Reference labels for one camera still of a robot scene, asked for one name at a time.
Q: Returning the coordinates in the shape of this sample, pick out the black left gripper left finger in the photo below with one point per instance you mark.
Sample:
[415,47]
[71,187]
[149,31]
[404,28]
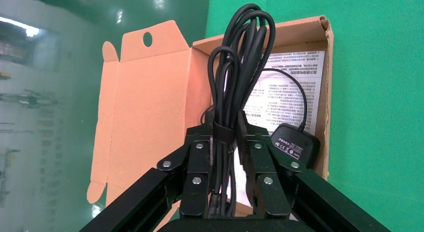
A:
[198,164]

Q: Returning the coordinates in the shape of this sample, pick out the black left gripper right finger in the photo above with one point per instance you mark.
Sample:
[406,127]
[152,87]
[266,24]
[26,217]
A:
[265,167]

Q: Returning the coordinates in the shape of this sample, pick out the orange cardboard box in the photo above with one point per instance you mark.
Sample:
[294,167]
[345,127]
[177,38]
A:
[149,107]

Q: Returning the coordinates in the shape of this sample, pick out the white printed paper manual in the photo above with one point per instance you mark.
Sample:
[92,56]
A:
[281,101]

